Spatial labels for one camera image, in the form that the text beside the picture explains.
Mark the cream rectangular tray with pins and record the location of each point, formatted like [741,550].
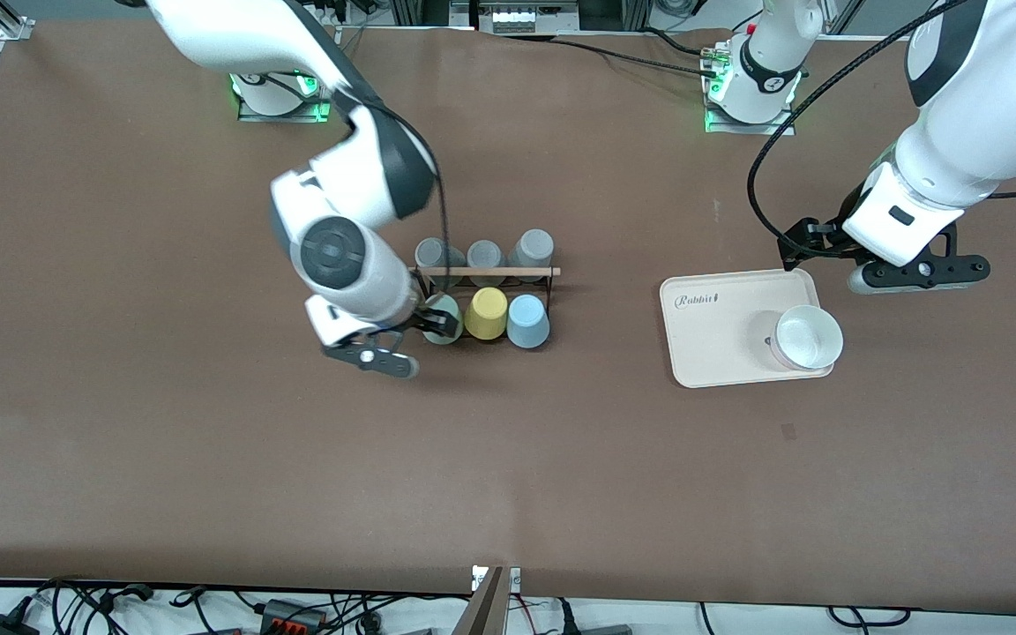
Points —
[720,344]

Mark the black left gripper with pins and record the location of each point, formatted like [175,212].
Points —
[812,237]

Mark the white terminal block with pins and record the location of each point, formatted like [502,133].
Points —
[533,18]

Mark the yellow cup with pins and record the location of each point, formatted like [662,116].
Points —
[487,314]

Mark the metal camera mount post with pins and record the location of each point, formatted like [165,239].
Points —
[492,604]

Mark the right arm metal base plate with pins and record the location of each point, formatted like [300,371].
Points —
[252,110]

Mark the light blue cup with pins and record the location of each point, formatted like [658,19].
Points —
[527,322]

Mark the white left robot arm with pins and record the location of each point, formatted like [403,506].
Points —
[975,132]

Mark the white bowl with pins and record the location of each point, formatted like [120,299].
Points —
[810,337]

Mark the grey cup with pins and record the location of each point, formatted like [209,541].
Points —
[436,253]
[532,249]
[484,255]

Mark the pale green cup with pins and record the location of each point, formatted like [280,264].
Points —
[439,304]

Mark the black power strip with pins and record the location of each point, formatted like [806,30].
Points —
[295,616]

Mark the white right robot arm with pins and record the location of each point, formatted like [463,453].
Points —
[358,176]

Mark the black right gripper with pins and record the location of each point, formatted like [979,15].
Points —
[431,316]

